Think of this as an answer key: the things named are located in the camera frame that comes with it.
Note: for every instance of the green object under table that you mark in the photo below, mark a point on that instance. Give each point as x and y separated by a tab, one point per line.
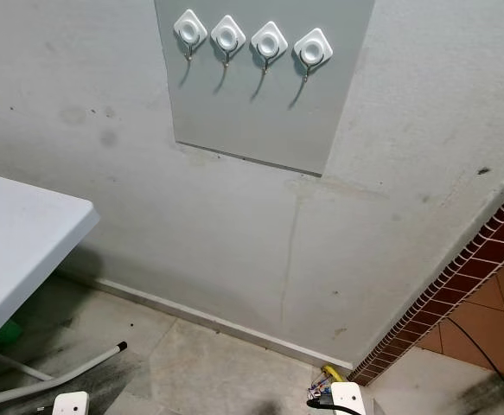
11	334

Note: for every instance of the white metal table leg tube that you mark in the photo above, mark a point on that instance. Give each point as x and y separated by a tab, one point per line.
79	367
22	367

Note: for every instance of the white folding table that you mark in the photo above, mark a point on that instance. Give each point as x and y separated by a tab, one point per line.
18	242

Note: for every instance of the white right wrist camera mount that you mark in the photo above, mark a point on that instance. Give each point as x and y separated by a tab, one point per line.
348	398

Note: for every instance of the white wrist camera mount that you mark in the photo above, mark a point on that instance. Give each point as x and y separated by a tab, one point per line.
348	398
71	404

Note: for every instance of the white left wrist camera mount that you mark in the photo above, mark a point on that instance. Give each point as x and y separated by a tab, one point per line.
71	404

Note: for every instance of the grey wall board panel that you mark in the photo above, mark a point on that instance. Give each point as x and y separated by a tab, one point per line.
269	121

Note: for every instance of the white adhesive wall hook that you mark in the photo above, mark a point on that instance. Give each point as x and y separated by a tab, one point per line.
227	35
189	28
313	47
270	41

